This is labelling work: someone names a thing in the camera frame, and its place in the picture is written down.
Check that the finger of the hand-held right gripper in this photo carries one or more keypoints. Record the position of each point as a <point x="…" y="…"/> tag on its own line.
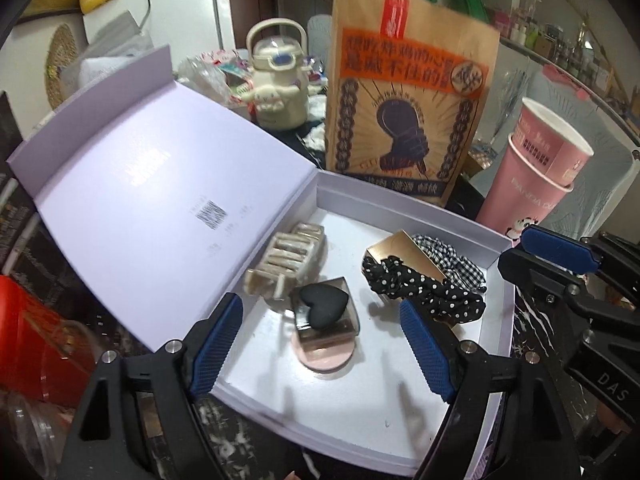
<point x="552" y="242"/>
<point x="535" y="272"/>

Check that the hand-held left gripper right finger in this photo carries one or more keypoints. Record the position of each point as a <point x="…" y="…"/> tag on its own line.
<point x="425" y="352"/>

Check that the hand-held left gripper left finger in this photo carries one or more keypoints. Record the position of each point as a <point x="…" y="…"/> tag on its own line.
<point x="215" y="347"/>

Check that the black polka dot scrunchie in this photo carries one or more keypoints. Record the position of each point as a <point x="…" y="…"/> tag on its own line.
<point x="440" y="300"/>

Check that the black white checkered scrunchie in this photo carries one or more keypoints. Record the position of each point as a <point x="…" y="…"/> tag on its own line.
<point x="457" y="262"/>

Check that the pink round compact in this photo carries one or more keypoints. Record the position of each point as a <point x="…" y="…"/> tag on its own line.
<point x="325" y="357"/>

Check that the clear case with black heart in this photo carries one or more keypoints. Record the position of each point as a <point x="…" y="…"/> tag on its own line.
<point x="322" y="305"/>

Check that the lavender gift box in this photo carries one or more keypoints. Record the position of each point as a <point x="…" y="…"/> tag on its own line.
<point x="125" y="170"/>

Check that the pink paper cup with panda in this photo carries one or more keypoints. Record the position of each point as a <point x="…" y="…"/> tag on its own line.
<point x="515" y="200"/>

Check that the gold cardboard box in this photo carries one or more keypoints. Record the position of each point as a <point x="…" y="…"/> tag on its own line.
<point x="395" y="247"/>

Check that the beige hair claw clip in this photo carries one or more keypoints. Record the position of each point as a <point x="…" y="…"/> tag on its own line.
<point x="287" y="260"/>

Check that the red box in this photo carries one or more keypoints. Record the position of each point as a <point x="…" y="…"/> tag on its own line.
<point x="35" y="340"/>

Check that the brown printed paper bag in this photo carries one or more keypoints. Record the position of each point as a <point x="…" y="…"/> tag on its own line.
<point x="405" y="85"/>

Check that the cream cartoon water bottle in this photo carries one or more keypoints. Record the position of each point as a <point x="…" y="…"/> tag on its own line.
<point x="277" y="85"/>

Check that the clear plastic snack bag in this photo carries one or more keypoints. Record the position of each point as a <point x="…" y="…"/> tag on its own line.
<point x="212" y="77"/>

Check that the round woven mat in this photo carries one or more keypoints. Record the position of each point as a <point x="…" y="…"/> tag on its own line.
<point x="60" y="67"/>

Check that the white refrigerator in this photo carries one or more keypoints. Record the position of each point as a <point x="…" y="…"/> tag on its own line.
<point x="180" y="5"/>

